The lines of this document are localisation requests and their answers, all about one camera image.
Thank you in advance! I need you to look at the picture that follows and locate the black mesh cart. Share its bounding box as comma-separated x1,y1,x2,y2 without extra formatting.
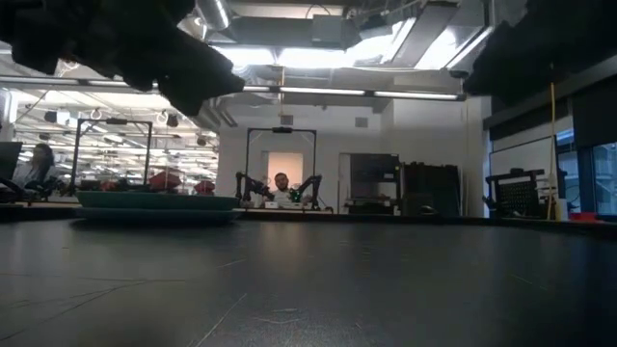
485,168,561,221

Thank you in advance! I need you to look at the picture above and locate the silver air duct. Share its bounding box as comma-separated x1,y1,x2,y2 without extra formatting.
195,0,231,32

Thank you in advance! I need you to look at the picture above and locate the white door panel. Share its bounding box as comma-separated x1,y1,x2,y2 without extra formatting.
267,151,305,192

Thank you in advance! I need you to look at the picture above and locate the dark monitor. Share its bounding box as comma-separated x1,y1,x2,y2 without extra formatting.
0,141,24,182

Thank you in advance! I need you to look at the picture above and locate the black table mat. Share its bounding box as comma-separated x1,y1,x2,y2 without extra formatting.
0,219,617,347

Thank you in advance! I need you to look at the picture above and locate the dark shelf unit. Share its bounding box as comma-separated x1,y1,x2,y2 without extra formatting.
348,153,402,216

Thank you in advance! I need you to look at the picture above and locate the long ceiling light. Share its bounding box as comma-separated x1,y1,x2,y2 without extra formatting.
373,91,460,101
243,86,366,96

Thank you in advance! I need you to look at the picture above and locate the black rig frame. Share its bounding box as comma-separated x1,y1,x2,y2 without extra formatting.
70,118,154,195
245,126,318,209

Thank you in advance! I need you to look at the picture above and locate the grey ceiling unit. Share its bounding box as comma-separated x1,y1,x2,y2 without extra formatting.
310,13,349,50

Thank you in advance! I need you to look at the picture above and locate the white cup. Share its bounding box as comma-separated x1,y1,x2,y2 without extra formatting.
553,198,571,222

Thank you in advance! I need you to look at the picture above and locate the yellow hanging cable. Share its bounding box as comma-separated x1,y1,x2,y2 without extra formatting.
546,81,558,221

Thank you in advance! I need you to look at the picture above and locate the large red object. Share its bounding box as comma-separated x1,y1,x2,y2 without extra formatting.
148,170,183,193

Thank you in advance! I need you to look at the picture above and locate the black cabinet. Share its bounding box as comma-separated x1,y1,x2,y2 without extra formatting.
401,162,462,218

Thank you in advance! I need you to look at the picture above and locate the dark teal plastic plate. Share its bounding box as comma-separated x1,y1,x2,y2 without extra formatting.
75,190,241,212

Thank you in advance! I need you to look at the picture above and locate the person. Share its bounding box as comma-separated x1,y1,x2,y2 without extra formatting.
266,172,304,204
12,143,63,197

